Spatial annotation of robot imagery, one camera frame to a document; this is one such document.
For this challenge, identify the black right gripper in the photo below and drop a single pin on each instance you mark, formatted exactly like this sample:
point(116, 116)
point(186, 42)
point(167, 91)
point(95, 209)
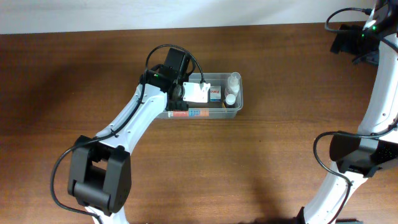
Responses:
point(348, 45)

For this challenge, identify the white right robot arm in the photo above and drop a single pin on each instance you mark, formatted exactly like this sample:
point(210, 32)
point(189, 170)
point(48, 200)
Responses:
point(355, 158)

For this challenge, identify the clear plastic container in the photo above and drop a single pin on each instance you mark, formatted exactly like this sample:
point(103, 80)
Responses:
point(216, 109)

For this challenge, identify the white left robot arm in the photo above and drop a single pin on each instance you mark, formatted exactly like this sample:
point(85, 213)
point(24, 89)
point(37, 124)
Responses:
point(100, 169)

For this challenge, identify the orange effervescent tablet tube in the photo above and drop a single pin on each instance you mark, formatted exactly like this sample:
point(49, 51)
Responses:
point(190, 113)

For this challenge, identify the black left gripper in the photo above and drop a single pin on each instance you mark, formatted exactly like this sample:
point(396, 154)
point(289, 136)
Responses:
point(178, 104)

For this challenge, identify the white spray bottle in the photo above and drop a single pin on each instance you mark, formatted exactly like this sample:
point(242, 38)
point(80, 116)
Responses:
point(232, 84)

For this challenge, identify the white Panadol medicine box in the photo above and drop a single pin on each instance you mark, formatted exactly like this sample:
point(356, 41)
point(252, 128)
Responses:
point(215, 93)

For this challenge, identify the dark bottle with white cap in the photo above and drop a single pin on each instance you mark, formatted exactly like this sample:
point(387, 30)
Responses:
point(229, 101)

